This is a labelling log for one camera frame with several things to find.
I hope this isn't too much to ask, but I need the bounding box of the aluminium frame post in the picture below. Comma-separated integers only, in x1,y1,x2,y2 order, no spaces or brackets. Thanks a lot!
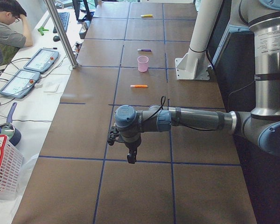
44,0,78,69

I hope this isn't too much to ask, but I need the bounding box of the purple highlighter pen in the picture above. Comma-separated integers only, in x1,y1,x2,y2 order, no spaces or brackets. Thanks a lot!
137,49,152,52

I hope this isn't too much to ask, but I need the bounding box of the teach pendant tablet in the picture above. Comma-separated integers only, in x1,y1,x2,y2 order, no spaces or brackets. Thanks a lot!
0,69,41,99
23,48,59,74

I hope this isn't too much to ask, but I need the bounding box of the pink mesh pen holder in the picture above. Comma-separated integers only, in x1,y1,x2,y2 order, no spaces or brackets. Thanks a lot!
137,56,149,72

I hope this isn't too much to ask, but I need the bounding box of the orange highlighter pen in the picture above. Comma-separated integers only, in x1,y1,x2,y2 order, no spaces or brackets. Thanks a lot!
130,84,148,88

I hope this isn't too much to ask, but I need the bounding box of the black keyboard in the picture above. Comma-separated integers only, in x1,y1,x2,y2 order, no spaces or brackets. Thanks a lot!
58,12,70,32

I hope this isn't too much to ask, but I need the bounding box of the white tissue paper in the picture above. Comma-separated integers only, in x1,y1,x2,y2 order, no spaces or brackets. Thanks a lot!
43,82,60,94

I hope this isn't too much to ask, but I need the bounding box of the black computer mouse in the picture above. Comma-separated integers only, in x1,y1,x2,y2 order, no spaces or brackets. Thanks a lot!
53,35,60,42

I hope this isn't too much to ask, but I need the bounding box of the blue frying pan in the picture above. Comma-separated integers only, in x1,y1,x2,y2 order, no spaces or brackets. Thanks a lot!
0,102,21,146

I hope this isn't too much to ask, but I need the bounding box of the yellow highlighter pen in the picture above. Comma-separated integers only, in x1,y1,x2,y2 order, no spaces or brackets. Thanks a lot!
140,14,153,18

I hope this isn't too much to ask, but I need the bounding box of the seated person grey shirt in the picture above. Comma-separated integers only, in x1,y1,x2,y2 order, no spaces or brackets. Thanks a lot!
0,0,33,66

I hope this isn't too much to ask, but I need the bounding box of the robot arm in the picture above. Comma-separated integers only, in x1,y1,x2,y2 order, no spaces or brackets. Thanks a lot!
107,0,280,163

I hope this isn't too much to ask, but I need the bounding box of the far teach pendant tablet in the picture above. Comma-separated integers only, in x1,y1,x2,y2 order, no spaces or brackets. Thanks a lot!
23,48,59,74

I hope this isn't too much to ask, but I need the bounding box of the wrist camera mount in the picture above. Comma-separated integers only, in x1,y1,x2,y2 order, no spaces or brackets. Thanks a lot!
107,126,119,146

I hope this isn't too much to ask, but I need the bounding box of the near teach pendant tablet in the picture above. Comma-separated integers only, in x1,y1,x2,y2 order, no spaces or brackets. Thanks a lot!
0,69,41,99

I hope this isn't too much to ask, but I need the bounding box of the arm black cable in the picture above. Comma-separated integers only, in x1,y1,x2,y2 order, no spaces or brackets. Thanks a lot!
140,95,215,131

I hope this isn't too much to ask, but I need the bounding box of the green plastic clamp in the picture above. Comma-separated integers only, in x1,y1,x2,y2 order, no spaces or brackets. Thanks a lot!
37,26,49,36

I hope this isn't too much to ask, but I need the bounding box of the white pillar with base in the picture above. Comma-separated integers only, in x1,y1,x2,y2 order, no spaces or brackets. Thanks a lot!
175,0,223,80

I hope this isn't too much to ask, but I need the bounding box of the red white plastic basket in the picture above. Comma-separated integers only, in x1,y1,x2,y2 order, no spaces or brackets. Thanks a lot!
0,135,23,201

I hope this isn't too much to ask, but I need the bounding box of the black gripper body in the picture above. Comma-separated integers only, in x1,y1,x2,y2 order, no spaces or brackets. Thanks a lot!
125,138,141,154

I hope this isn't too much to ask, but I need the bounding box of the black monitor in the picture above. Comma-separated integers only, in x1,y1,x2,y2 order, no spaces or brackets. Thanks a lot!
72,0,94,23

